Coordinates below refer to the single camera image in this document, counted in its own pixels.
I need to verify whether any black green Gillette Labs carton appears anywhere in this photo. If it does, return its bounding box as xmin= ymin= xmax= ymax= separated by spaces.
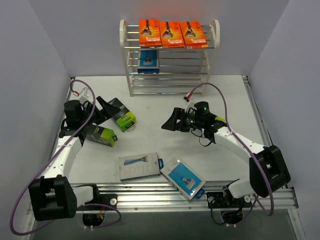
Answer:
xmin=86 ymin=124 xmax=118 ymax=147

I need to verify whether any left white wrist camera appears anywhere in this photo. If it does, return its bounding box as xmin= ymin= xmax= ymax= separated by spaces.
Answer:
xmin=75 ymin=87 xmax=91 ymax=102

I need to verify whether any Harry's blade cartridge pack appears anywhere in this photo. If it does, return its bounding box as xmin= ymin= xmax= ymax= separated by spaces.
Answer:
xmin=160 ymin=156 xmax=206 ymax=201

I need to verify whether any grey Harry's box blue razor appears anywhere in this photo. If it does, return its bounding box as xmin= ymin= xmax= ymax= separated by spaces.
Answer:
xmin=118 ymin=152 xmax=164 ymax=182

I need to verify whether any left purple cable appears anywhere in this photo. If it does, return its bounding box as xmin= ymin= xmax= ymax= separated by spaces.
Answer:
xmin=9 ymin=79 xmax=122 ymax=236

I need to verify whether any small orange Gillette razor box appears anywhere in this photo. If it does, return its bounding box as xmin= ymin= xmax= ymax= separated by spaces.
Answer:
xmin=138 ymin=19 xmax=162 ymax=47

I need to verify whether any purple cable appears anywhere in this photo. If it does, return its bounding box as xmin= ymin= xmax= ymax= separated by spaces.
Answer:
xmin=183 ymin=82 xmax=275 ymax=226
xmin=9 ymin=79 xmax=122 ymax=236

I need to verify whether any aluminium rail base frame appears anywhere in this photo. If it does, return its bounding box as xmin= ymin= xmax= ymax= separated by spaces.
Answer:
xmin=27 ymin=74 xmax=300 ymax=218

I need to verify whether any white chrome-bar shelf rack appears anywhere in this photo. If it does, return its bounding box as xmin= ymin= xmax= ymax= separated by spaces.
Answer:
xmin=119 ymin=19 xmax=221 ymax=97

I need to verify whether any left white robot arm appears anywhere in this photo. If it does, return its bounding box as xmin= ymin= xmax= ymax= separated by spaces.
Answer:
xmin=28 ymin=96 xmax=121 ymax=221

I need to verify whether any orange Gillette Fusion5 razor box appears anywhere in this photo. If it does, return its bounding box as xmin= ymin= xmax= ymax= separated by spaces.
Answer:
xmin=179 ymin=20 xmax=208 ymax=49

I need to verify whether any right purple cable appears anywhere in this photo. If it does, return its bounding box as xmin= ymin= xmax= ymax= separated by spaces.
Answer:
xmin=183 ymin=82 xmax=275 ymax=226

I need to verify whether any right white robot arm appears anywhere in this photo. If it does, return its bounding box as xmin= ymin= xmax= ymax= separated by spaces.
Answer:
xmin=161 ymin=101 xmax=291 ymax=207

